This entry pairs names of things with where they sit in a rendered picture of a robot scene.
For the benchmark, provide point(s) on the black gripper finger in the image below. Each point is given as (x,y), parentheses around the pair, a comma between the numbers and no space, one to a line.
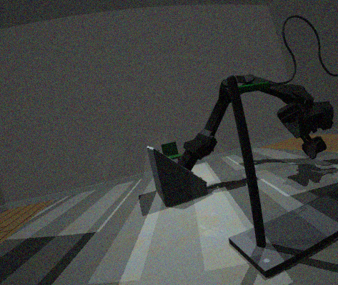
(292,122)
(312,149)

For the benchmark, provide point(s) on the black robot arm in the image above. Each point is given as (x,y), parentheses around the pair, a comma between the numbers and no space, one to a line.
(320,114)

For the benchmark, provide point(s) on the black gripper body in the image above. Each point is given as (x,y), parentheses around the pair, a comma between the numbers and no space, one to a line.
(305,126)

